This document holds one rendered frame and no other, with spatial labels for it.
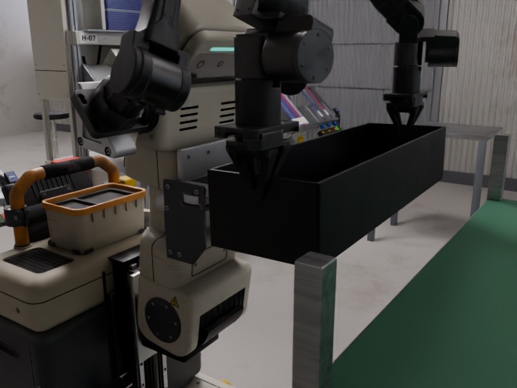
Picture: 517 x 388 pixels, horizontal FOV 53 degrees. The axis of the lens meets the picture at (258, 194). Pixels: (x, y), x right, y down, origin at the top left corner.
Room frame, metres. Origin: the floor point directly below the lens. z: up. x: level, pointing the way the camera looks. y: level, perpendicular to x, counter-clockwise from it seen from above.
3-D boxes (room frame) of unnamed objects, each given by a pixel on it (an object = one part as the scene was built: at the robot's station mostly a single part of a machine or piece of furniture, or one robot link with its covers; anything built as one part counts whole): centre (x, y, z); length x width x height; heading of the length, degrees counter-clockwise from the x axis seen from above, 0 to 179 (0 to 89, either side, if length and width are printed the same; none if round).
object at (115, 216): (1.26, 0.41, 0.87); 0.23 x 0.15 x 0.11; 146
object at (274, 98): (0.65, 0.00, 1.21); 0.10 x 0.07 x 0.07; 146
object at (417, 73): (1.11, -0.31, 1.21); 0.10 x 0.07 x 0.07; 146
